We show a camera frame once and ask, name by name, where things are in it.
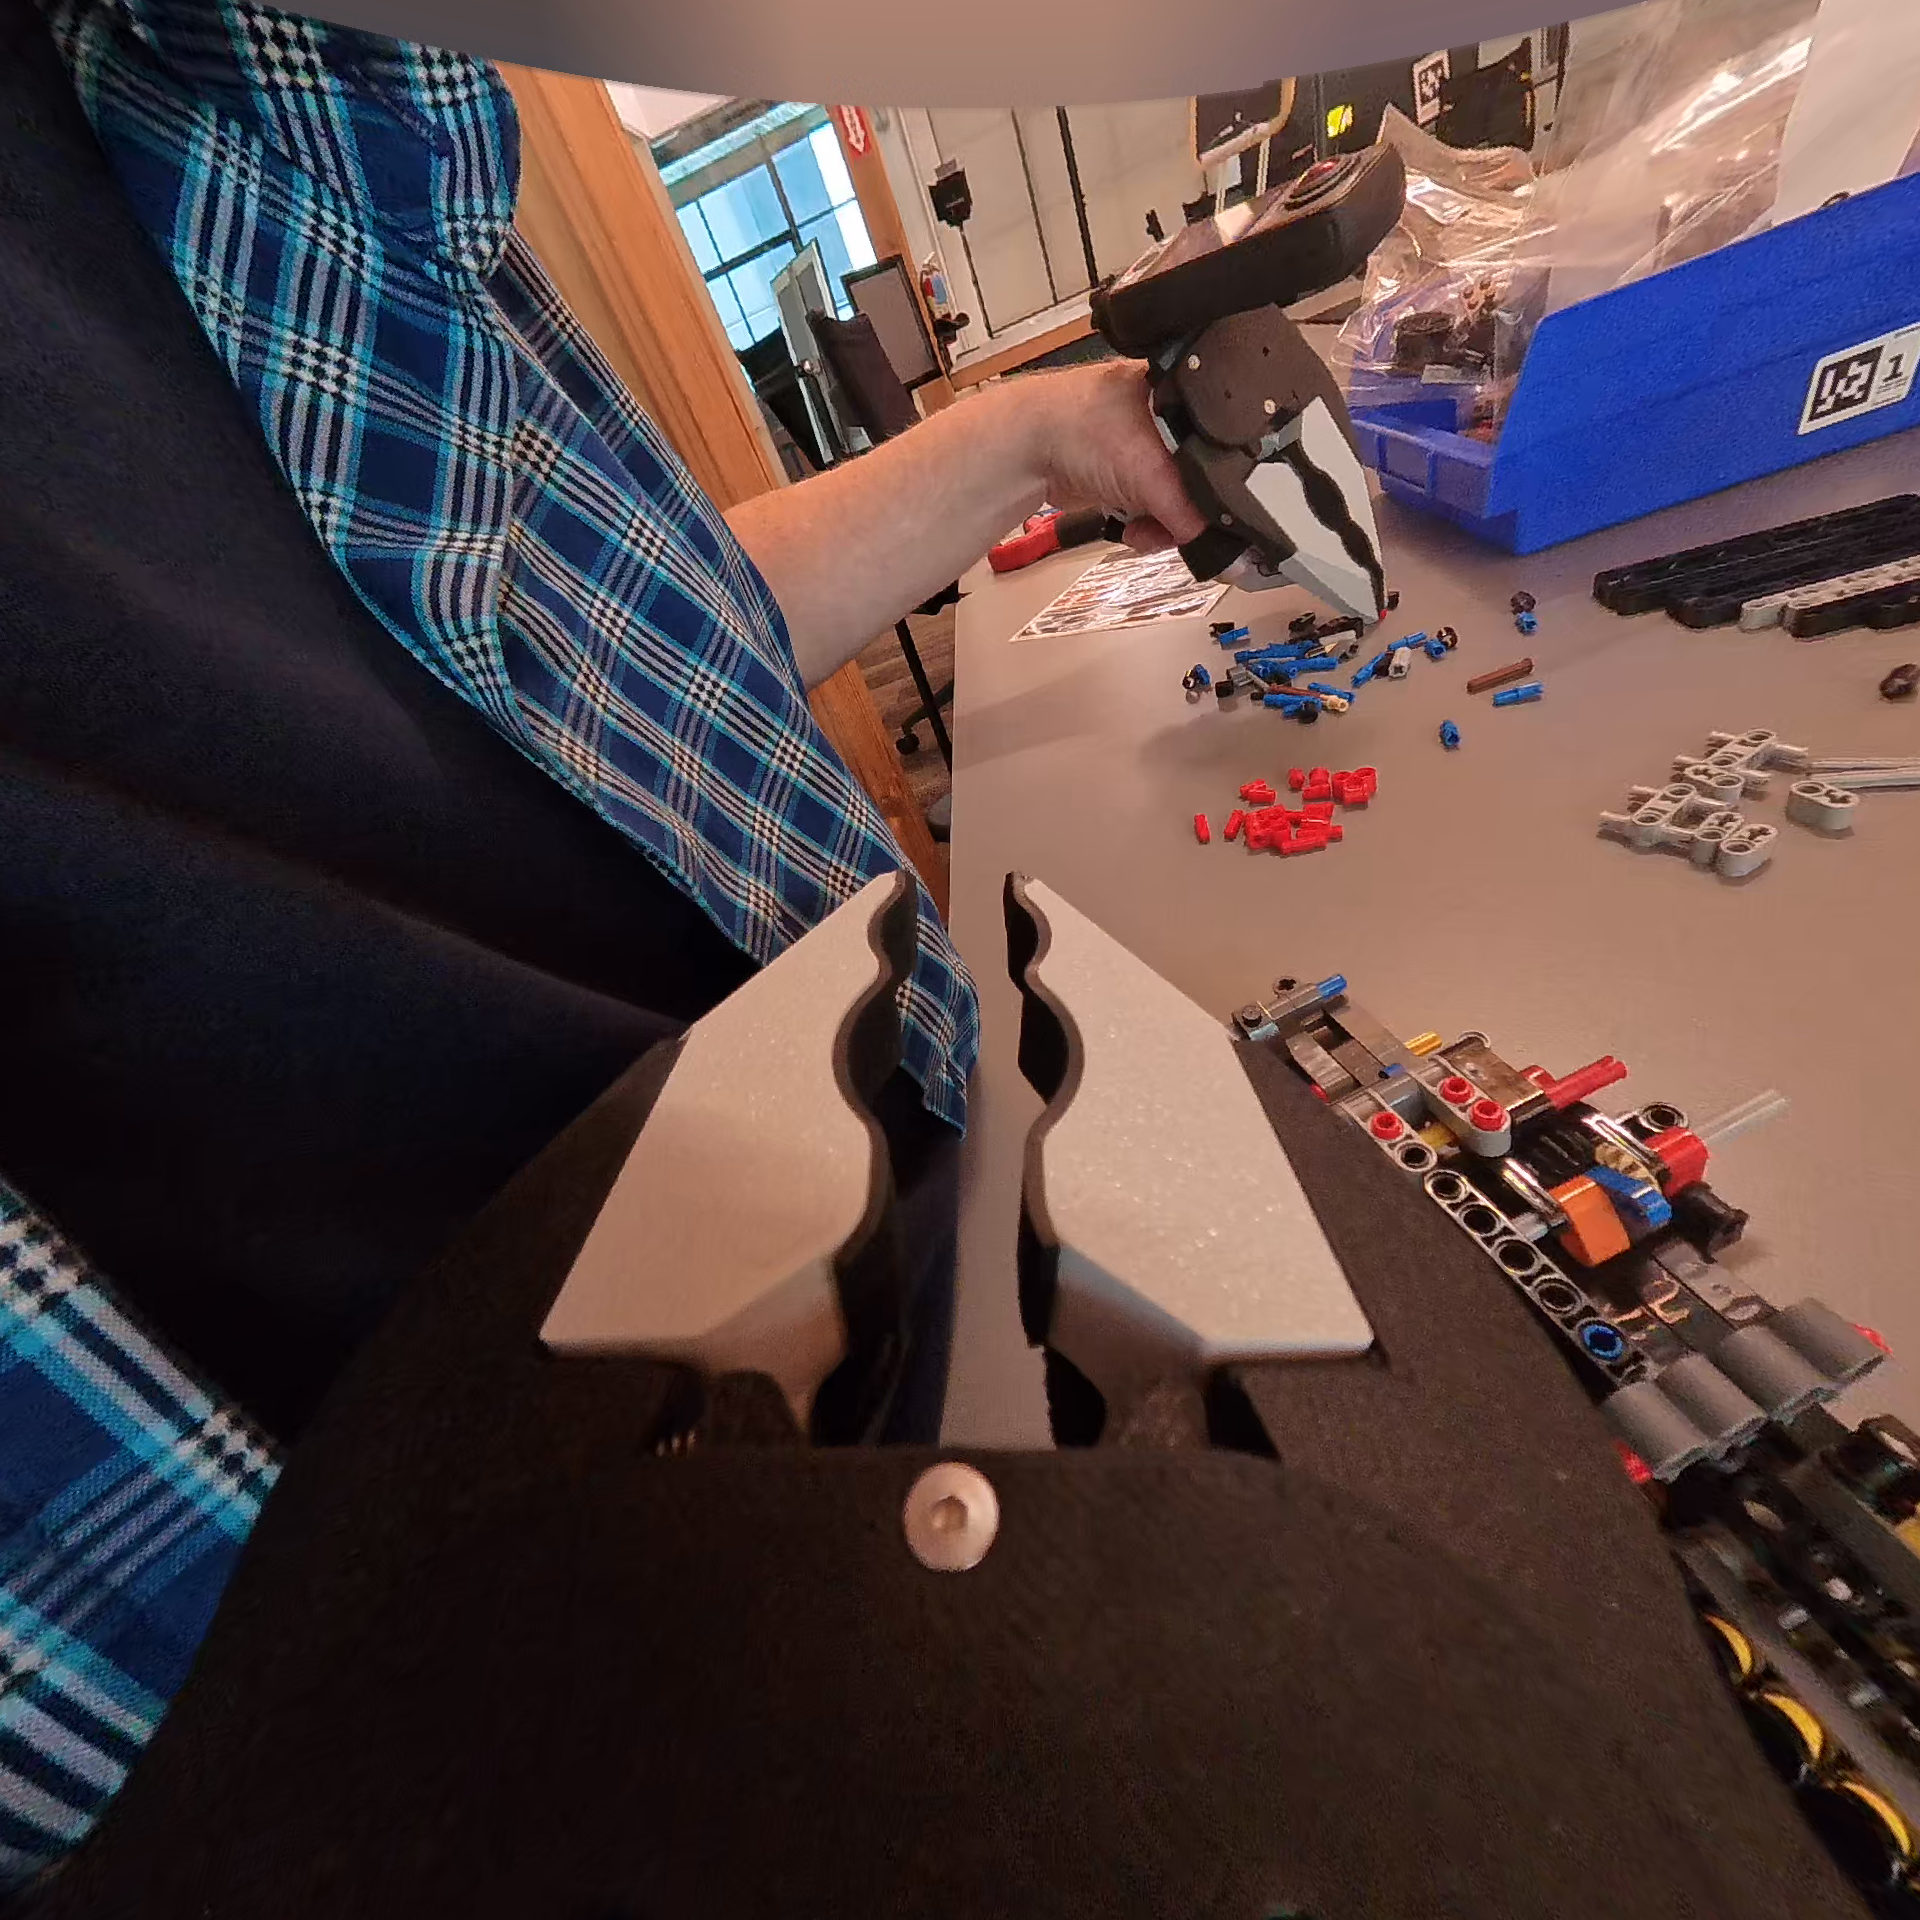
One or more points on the brown lego axle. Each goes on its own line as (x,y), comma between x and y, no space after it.
(1498,675)

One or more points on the pile of blue black lego pins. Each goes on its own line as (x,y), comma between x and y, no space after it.
(1306,660)

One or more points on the person's left hand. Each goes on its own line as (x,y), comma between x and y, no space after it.
(1108,442)

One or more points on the printed instruction sheet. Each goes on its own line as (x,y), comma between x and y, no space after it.
(1117,595)

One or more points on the lego car chassis model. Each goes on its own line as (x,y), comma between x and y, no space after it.
(1798,1440)

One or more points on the blue plastic bin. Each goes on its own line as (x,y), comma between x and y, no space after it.
(1650,389)

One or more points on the clear plastic bags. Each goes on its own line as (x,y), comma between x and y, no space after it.
(1574,195)

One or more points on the dark navy garment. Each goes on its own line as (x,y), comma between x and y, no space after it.
(225,931)

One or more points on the long grey lego beam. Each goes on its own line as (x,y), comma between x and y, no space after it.
(1845,593)

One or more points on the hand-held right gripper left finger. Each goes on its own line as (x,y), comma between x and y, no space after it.
(721,1185)

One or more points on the black wall device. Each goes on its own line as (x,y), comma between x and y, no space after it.
(954,196)

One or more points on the computer monitor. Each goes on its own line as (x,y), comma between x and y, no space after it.
(888,322)

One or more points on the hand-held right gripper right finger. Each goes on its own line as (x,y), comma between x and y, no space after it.
(1184,1200)

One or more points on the person's left forearm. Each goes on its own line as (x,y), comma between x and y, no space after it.
(900,523)

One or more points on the black office chair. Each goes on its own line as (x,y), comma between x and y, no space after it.
(861,382)

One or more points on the white paper sheet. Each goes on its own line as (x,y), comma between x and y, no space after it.
(1860,106)

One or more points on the window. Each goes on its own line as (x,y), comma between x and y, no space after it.
(763,211)

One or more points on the wooden pillar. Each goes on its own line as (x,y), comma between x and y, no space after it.
(629,283)

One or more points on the group of grey lego connectors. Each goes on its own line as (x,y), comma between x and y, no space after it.
(1694,810)

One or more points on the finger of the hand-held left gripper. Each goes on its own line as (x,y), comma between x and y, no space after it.
(1339,481)
(1288,523)

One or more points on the row of black lego beams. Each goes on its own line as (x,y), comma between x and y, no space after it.
(1739,563)

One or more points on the pile of red lego pins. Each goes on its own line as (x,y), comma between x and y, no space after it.
(1289,826)

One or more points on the black table leg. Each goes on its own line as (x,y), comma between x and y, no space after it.
(922,690)

